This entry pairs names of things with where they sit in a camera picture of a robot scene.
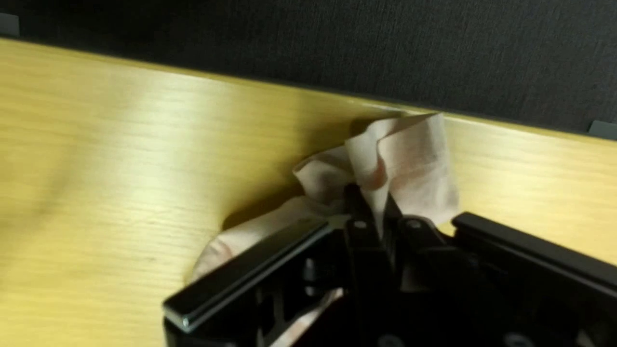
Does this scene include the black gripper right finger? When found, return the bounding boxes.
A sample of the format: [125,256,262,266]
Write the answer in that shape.
[384,190,617,347]

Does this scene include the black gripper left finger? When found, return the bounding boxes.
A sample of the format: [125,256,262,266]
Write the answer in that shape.
[160,183,389,347]

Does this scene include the peach t-shirt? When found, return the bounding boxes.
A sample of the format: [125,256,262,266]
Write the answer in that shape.
[191,111,463,347]

